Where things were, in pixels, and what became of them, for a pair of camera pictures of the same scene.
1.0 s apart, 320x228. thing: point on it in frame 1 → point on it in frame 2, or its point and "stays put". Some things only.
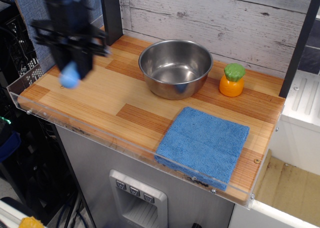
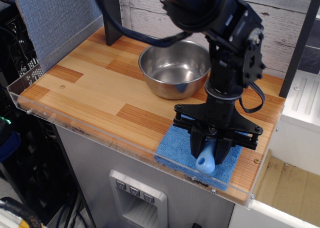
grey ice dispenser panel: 137,205 stays put
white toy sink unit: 288,195 stays put
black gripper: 68,32 → 219,118
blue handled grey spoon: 69,77 → 205,163
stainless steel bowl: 175,69 stays put
